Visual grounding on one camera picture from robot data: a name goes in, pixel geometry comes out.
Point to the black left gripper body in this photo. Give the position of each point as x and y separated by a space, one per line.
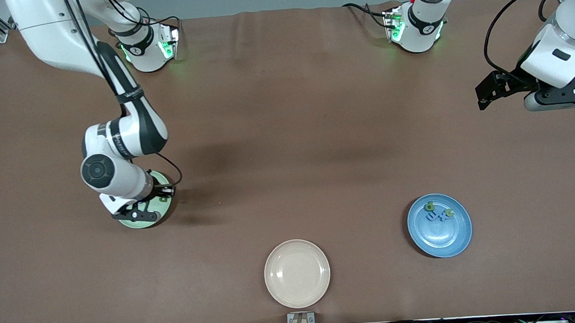
513 79

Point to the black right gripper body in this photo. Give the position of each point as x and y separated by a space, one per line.
156 193

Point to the green letter d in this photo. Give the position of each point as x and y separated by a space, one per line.
429 206

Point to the blue letter x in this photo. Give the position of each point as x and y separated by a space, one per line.
443 218

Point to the blue letter m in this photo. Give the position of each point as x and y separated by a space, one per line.
432 217

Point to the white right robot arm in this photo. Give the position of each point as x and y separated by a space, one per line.
50 36

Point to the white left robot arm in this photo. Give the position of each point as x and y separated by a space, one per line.
574 39

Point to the green plate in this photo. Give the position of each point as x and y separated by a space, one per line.
166 209

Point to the blue plate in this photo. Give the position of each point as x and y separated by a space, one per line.
439 239

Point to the beige plate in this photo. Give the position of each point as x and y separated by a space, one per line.
297 276

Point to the brown table cover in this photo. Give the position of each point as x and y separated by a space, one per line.
315 130

